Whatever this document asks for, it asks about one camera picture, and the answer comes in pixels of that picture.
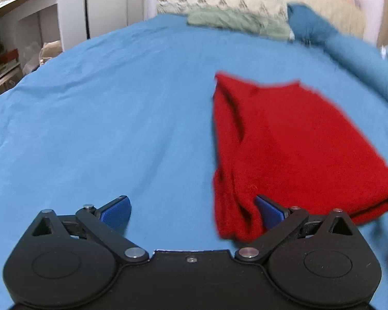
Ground blue duvet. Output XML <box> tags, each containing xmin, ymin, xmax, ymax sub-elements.
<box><xmin>323</xmin><ymin>34</ymin><xmax>388</xmax><ymax>117</ymax></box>

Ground white grey wardrobe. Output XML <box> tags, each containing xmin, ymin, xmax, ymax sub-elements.
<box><xmin>85</xmin><ymin>0</ymin><xmax>145</xmax><ymax>38</ymax></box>

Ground red knit sweater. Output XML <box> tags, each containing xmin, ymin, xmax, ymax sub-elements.
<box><xmin>213</xmin><ymin>73</ymin><xmax>388</xmax><ymax>242</ymax></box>

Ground dark blue pillow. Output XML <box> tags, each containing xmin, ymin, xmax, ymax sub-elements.
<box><xmin>287</xmin><ymin>3</ymin><xmax>339</xmax><ymax>45</ymax></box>

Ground blue bed sheet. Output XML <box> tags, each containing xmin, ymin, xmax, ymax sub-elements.
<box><xmin>0</xmin><ymin>15</ymin><xmax>388</xmax><ymax>309</ymax></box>

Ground green pillow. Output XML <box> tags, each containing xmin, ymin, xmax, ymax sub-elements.
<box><xmin>187</xmin><ymin>9</ymin><xmax>295</xmax><ymax>41</ymax></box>

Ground white shelf desk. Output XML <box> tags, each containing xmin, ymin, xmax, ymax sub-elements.
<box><xmin>0</xmin><ymin>0</ymin><xmax>89</xmax><ymax>93</ymax></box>

